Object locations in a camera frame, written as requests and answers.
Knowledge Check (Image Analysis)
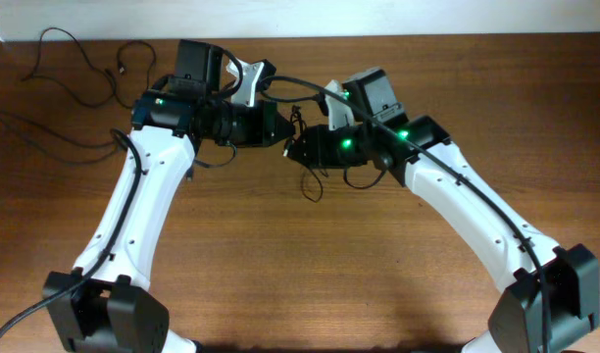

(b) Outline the black cable bundle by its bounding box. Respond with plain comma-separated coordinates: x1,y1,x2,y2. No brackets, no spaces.
281,105,330,204

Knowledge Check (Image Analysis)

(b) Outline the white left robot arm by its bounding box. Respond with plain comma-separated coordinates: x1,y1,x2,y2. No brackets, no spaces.
43,40,295,352

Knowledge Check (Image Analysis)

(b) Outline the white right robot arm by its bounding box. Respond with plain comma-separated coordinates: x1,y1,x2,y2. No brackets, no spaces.
283,68,600,352

